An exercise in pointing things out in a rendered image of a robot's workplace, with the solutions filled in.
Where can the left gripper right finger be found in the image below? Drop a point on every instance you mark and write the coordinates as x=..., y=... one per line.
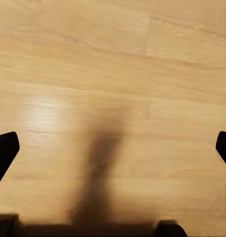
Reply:
x=221, y=145

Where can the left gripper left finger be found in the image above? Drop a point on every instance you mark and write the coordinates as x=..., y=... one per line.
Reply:
x=9, y=148

